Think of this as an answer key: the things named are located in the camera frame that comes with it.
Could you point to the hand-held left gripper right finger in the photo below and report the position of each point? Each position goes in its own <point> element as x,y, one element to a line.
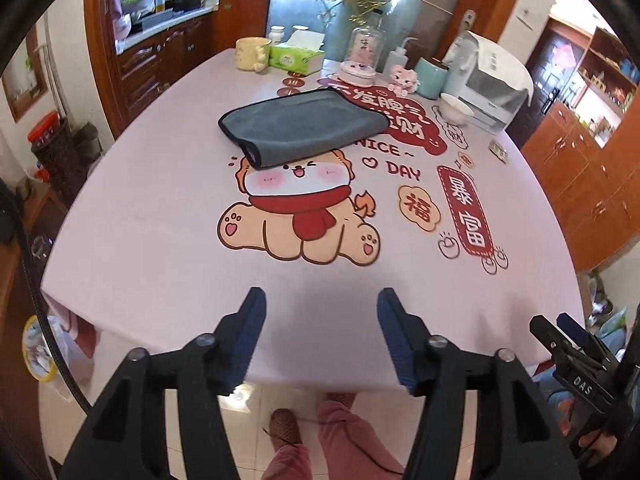
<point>396,335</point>

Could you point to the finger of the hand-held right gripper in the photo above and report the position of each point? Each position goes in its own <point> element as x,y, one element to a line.
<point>547,335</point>
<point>572,326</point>

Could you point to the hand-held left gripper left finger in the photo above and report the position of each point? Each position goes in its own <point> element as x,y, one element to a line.
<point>248,332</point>

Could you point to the grey towel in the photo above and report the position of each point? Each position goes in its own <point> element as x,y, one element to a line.
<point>305,125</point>

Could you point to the person's right hand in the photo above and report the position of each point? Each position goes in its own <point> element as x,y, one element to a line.
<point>596,444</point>

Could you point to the brown slipper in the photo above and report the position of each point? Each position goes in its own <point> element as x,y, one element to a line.
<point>285,425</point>
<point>341,398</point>

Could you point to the person's right leg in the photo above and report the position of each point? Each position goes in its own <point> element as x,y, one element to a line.
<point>352,435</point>

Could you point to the person's leg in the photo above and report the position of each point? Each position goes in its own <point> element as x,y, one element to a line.
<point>352,435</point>
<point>287,462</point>

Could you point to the person's left leg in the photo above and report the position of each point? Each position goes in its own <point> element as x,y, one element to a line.
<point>287,462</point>

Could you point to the wooden drawer cabinet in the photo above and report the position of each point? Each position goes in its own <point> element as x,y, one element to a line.
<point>580,180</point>

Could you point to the pink printed tablecloth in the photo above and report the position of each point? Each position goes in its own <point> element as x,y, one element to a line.
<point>165,210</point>

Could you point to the small printed packet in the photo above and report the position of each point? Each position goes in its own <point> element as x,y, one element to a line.
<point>499,150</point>

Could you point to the white bowl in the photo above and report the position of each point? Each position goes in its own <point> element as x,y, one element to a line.
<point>455,109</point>

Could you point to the wooden shelf unit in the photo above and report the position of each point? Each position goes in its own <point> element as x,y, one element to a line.
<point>602,85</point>

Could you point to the red round coaster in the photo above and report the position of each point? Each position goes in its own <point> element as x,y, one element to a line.
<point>293,82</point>
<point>288,92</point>

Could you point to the dark waste bin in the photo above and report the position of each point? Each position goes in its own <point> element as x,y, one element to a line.
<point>87,142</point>

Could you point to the pink plush figurine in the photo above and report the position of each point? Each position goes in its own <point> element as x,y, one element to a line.
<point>403,80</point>

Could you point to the white countertop appliance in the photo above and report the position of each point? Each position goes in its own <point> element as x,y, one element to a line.
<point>492,82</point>

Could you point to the teal canister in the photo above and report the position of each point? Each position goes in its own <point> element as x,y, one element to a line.
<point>432,77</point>

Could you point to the white squeeze bottle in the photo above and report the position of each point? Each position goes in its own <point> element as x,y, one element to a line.
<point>399,57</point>

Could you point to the yellow mug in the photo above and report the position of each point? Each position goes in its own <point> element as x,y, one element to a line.
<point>250,52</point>

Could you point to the green tissue box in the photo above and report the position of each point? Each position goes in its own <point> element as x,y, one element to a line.
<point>297,56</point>

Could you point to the glass dome ornament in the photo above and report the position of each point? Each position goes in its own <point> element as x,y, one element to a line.
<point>361,55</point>

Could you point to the wooden kitchen cabinet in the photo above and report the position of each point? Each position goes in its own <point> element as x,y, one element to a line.
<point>150,65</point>

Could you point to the white cup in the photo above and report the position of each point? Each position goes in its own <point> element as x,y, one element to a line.
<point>276,34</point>

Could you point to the wooden door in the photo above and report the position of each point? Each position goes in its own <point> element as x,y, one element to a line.
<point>245,5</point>

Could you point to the wooden framed picture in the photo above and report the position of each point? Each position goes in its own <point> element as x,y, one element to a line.
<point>22,77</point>

